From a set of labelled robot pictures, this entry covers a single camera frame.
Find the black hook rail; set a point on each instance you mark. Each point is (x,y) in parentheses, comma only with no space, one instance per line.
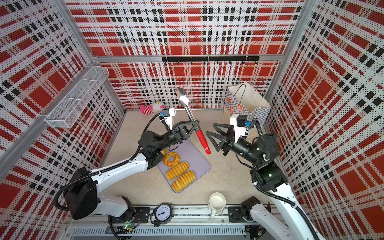
(211,59)

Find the lower ridged fake bread roll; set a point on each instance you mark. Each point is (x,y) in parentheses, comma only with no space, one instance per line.
(183,181)

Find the white mug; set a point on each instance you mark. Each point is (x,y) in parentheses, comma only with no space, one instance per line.
(217,204)

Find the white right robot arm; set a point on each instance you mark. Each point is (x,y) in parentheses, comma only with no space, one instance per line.
(247,140)

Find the ring shaped fake bread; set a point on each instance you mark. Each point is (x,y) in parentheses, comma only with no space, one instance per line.
(171,159)

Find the pink white plush toy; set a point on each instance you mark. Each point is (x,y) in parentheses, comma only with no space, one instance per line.
(152,108)

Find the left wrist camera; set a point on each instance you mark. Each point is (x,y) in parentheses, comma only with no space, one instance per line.
(166,117)

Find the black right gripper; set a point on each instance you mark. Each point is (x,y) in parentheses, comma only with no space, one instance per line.
(228,144)

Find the black round clock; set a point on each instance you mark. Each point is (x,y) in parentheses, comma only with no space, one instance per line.
(163,214)

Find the blue checkered paper bag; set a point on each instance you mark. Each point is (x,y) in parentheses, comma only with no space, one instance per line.
(244,99)

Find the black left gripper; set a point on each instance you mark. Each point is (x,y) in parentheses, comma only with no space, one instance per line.
(183,131)

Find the white wire mesh basket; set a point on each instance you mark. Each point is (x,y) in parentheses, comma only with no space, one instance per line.
(69,109)

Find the ridged fake bread roll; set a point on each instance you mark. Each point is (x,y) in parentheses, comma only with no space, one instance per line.
(177,171)
(183,181)

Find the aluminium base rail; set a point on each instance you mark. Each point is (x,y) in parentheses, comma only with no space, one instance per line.
(187,221)

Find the steel tongs red handles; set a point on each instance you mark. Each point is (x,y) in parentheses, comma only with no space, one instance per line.
(184,101)

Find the upper ridged fake bread roll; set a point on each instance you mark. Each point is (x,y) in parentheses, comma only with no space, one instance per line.
(177,171)

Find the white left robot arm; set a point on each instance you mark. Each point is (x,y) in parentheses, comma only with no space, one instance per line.
(82,196)

